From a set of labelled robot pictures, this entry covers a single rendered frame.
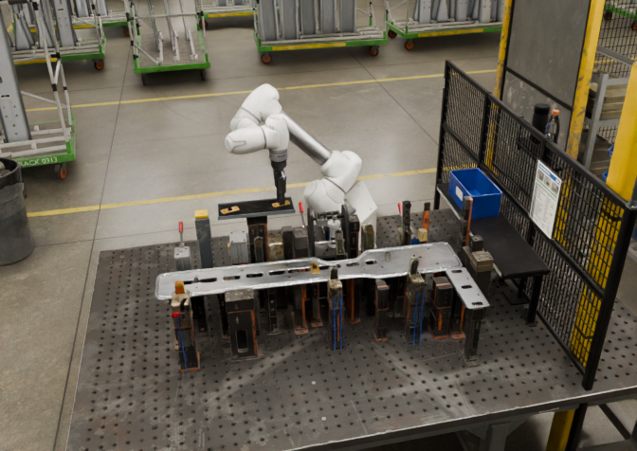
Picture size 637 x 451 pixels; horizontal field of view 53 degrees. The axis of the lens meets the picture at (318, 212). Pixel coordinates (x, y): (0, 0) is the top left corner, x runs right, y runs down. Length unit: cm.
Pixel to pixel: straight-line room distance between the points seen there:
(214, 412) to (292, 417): 31
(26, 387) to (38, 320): 62
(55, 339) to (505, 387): 280
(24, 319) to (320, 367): 243
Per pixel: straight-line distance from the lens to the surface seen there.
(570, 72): 485
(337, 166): 353
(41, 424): 388
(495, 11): 1100
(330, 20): 994
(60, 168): 641
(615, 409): 357
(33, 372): 422
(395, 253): 300
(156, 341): 306
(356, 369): 281
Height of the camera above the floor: 263
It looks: 29 degrees down
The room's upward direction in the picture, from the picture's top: 1 degrees counter-clockwise
